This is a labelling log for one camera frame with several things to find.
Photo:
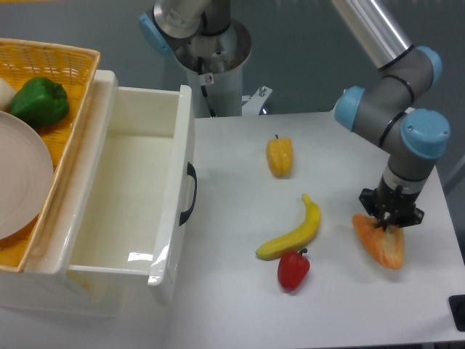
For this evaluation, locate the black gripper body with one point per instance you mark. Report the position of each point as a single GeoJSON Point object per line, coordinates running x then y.
{"type": "Point", "coordinates": [395, 199]}

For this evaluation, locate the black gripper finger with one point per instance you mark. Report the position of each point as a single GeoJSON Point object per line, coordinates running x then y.
{"type": "Point", "coordinates": [403, 219]}
{"type": "Point", "coordinates": [373, 207]}

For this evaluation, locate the orange triangle bread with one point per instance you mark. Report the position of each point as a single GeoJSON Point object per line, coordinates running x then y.
{"type": "Point", "coordinates": [385, 246]}

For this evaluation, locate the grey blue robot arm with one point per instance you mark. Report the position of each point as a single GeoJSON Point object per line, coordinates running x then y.
{"type": "Point", "coordinates": [383, 115]}

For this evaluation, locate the yellow banana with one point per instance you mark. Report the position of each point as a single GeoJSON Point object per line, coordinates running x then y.
{"type": "Point", "coordinates": [296, 239]}

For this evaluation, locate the black object at table edge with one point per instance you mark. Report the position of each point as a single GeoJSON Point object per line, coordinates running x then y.
{"type": "Point", "coordinates": [457, 308]}

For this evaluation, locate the yellow bell pepper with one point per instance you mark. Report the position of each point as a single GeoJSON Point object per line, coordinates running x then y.
{"type": "Point", "coordinates": [280, 156]}

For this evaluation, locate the red bell pepper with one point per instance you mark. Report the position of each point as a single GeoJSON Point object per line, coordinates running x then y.
{"type": "Point", "coordinates": [292, 269]}

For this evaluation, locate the white open drawer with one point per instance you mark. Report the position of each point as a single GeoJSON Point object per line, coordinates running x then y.
{"type": "Point", "coordinates": [130, 233]}

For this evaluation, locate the yellow woven basket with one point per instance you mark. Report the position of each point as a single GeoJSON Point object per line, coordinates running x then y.
{"type": "Point", "coordinates": [74, 68]}

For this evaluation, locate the pink ceramic plate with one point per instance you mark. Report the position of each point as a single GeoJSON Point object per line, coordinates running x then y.
{"type": "Point", "coordinates": [26, 174]}

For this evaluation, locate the green bell pepper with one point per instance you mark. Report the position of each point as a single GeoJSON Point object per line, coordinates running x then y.
{"type": "Point", "coordinates": [41, 102]}

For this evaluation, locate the white round vegetable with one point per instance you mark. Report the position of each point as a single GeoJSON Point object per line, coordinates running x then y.
{"type": "Point", "coordinates": [7, 93]}

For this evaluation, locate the white metal bracket with bolts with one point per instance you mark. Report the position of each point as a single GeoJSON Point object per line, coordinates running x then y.
{"type": "Point", "coordinates": [256, 104]}

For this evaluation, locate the black drawer handle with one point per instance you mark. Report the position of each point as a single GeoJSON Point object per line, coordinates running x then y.
{"type": "Point", "coordinates": [186, 214]}

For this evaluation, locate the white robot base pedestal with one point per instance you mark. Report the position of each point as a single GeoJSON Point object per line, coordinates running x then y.
{"type": "Point", "coordinates": [214, 70]}

